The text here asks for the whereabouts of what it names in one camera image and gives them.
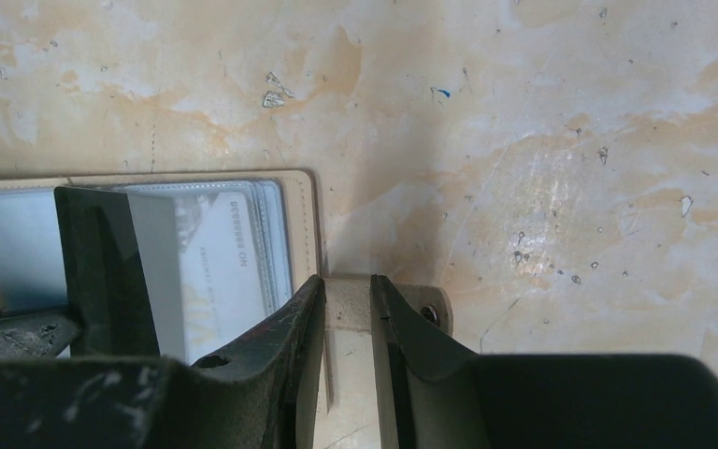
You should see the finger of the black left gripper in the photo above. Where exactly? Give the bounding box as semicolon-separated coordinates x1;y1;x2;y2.
0;310;80;358

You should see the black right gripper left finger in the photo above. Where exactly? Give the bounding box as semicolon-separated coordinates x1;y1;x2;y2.
0;275;326;448

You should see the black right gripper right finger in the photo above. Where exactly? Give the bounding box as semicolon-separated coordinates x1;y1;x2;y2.
370;275;718;448

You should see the white VIP card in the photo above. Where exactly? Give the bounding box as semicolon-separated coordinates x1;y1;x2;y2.
175;192;266;363

